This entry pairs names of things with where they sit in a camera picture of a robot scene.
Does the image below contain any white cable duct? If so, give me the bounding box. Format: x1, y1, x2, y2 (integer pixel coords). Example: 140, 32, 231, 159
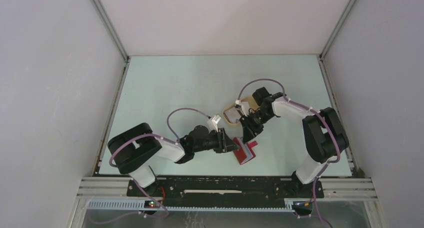
86, 199, 294, 213

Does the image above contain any beige oval tray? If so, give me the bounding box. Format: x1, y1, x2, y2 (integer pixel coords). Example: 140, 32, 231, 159
222, 96, 259, 127

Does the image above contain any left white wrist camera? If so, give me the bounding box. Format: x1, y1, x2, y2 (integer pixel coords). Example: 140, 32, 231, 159
207, 114, 221, 132

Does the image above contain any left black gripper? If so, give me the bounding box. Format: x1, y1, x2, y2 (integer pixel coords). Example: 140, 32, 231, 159
193, 127, 240, 153

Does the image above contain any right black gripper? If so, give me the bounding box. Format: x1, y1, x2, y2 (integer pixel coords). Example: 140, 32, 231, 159
239, 109, 274, 144

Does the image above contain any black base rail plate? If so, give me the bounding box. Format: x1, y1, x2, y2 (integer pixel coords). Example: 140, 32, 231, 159
145, 175, 325, 208

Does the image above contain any red card holder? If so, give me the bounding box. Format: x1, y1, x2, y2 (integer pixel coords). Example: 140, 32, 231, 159
232, 137, 258, 165

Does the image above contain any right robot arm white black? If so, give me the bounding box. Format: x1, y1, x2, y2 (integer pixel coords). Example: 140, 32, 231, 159
235, 87, 350, 197

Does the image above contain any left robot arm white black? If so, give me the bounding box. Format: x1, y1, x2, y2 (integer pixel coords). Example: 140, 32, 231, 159
107, 122, 240, 196

